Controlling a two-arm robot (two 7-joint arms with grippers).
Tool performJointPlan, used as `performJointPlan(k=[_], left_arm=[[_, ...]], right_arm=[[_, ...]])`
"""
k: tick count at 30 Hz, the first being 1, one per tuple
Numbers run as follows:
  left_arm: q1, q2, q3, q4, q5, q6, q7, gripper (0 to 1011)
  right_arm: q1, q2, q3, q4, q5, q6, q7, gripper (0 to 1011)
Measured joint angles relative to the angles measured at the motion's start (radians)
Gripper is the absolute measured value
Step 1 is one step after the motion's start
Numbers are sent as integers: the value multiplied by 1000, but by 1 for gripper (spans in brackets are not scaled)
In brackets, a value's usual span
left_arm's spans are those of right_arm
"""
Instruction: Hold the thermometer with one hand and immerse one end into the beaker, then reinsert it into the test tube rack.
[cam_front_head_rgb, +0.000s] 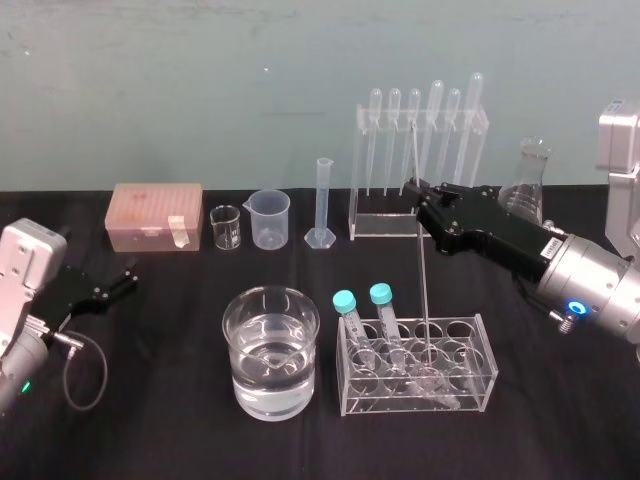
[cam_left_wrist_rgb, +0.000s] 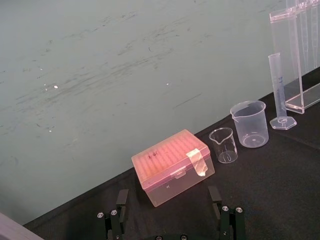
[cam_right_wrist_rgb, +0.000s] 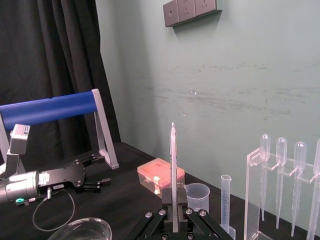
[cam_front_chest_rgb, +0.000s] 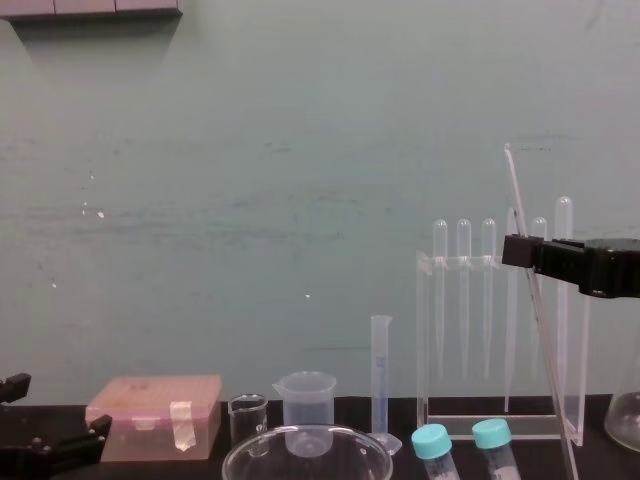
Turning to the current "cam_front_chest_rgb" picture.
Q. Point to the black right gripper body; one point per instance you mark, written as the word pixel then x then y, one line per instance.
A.
pixel 612 267

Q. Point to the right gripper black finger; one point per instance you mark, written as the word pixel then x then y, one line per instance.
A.
pixel 522 251
pixel 568 243

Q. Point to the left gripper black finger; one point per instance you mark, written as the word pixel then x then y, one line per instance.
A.
pixel 14 387
pixel 75 442

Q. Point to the small clear glass beaker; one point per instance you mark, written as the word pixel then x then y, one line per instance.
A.
pixel 247 420

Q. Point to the clear acrylic pipette rack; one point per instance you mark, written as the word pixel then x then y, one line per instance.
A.
pixel 500 425

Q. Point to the teal capped centrifuge tube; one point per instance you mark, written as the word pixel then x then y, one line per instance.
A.
pixel 492 434
pixel 431 442

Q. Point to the translucent plastic beaker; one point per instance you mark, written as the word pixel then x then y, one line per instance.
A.
pixel 307 400

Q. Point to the clear plastic transfer pipette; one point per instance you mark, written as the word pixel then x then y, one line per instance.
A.
pixel 510 310
pixel 539 227

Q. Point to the pink translucent pipette tip box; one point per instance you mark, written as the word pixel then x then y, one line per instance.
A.
pixel 140 410

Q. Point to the strip of clear tape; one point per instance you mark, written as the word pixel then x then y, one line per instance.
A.
pixel 182 425

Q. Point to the clear glass conical flask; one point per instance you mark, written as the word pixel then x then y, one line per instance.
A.
pixel 625 420

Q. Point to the clear plastic graduated cylinder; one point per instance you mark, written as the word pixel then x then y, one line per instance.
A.
pixel 381 360

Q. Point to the round clear glass dish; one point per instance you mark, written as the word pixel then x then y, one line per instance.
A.
pixel 350 460

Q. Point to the dark wall shelf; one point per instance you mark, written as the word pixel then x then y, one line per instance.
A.
pixel 90 7

